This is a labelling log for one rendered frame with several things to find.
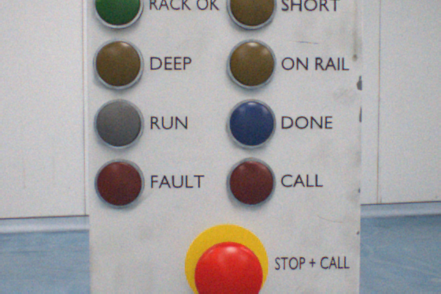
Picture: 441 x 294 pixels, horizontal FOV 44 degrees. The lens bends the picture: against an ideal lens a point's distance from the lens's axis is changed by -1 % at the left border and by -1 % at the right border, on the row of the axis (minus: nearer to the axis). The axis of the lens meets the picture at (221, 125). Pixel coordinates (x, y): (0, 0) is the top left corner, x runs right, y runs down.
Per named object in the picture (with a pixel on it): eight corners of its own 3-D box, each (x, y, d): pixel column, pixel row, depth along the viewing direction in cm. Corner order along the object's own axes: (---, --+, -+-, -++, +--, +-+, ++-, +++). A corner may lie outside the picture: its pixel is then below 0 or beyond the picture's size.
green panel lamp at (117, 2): (140, 25, 32) (140, -22, 32) (93, 25, 32) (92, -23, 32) (142, 27, 33) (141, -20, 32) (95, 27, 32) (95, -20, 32)
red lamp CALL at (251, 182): (275, 206, 33) (275, 161, 33) (229, 206, 33) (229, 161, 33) (272, 203, 34) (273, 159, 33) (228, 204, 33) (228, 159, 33)
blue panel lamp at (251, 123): (275, 147, 33) (275, 101, 32) (229, 147, 32) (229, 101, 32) (273, 145, 33) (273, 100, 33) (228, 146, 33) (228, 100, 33)
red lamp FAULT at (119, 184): (142, 207, 32) (141, 161, 32) (95, 207, 32) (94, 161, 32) (142, 204, 33) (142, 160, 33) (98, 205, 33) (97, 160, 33)
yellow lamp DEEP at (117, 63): (140, 87, 32) (140, 39, 32) (94, 87, 32) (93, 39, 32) (142, 87, 33) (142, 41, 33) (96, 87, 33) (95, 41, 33)
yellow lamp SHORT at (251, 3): (276, 26, 32) (276, -21, 32) (229, 25, 32) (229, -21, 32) (273, 27, 33) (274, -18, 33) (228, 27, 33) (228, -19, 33)
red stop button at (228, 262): (264, 314, 31) (264, 246, 31) (194, 316, 31) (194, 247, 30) (255, 287, 35) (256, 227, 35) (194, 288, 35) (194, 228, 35)
